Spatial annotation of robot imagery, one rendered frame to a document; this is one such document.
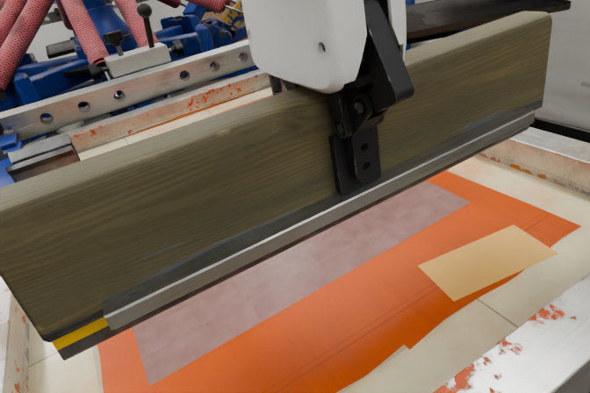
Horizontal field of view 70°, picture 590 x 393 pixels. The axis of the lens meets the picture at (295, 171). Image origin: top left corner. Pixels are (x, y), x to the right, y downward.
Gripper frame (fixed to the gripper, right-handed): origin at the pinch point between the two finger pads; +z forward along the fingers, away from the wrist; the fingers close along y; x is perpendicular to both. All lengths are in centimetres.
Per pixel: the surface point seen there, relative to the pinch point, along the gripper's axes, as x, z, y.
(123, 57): -3, 3, -73
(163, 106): 0, 11, -61
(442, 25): 77, 15, -64
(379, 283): 2.9, 14.6, -1.1
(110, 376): -19.2, 14.7, -6.8
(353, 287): 0.9, 14.6, -2.2
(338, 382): -5.2, 14.6, 4.3
